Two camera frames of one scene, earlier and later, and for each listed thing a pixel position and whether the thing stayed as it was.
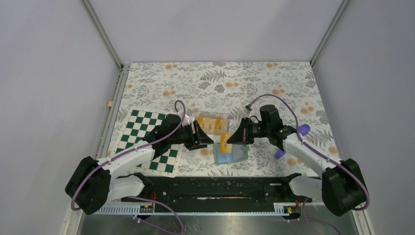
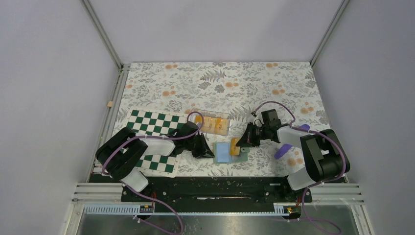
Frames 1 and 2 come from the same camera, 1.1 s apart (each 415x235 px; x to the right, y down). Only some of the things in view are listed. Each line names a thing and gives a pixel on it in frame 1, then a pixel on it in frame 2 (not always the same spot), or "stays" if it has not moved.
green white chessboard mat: x=138 y=124 stays
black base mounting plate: x=219 y=190 stays
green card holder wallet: x=239 y=152 stays
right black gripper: x=242 y=135 → x=243 y=141
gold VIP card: x=225 y=147 → x=234 y=150
